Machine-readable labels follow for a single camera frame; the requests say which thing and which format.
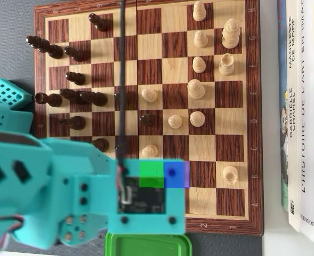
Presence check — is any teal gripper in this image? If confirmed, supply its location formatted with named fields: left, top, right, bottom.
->
left=52, top=149, right=119, bottom=249

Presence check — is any dark wooden pawn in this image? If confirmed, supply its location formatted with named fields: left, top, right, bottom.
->
left=114, top=90, right=132, bottom=103
left=88, top=13, right=109, bottom=33
left=64, top=46, right=85, bottom=62
left=115, top=142, right=132, bottom=155
left=139, top=114, right=154, bottom=127
left=66, top=71, right=86, bottom=86

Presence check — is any green plastic container lid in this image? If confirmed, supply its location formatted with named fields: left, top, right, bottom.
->
left=105, top=231, right=192, bottom=256

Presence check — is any light wooden pawn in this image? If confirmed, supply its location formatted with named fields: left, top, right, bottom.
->
left=194, top=30, right=209, bottom=49
left=168, top=115, right=183, bottom=130
left=192, top=56, right=206, bottom=74
left=141, top=88, right=158, bottom=103
left=141, top=144, right=158, bottom=158
left=192, top=1, right=207, bottom=22

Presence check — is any dark wooden bishop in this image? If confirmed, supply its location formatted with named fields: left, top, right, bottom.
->
left=59, top=88, right=87, bottom=105

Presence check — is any dark wooden queen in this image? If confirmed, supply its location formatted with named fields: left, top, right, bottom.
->
left=76, top=91, right=109, bottom=106

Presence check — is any dark wooden king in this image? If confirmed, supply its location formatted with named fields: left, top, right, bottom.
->
left=26, top=36, right=65, bottom=60

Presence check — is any light wooden rook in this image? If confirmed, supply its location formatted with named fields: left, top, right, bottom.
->
left=222, top=165, right=239, bottom=185
left=218, top=53, right=235, bottom=76

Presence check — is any wooden folding chessboard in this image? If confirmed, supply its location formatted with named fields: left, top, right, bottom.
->
left=34, top=0, right=264, bottom=236

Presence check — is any white Gabrielle Chanel book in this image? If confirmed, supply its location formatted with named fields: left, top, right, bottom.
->
left=283, top=0, right=303, bottom=232

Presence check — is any light wooden king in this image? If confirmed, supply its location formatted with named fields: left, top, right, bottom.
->
left=221, top=19, right=240, bottom=50

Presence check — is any blue illustrated book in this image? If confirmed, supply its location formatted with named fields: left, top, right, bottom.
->
left=276, top=0, right=291, bottom=213

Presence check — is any red white black servo cable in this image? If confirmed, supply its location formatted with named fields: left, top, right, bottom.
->
left=0, top=214, right=24, bottom=255

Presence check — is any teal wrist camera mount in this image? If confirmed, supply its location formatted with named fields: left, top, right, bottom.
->
left=71, top=158, right=186, bottom=236

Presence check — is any black camera cable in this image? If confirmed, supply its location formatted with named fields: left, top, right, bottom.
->
left=116, top=0, right=130, bottom=205

